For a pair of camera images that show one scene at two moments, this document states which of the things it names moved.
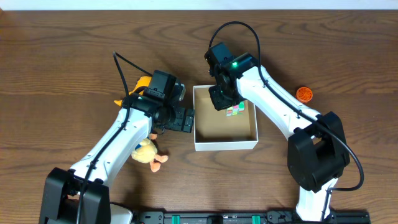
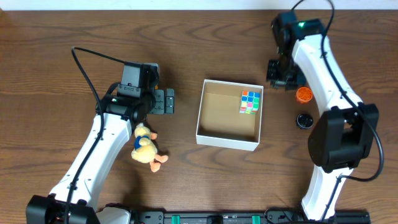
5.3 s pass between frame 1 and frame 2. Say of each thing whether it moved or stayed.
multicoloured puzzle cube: moved
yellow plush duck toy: stayed
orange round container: stayed
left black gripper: moved
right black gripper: moved
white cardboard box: moved
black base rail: stayed
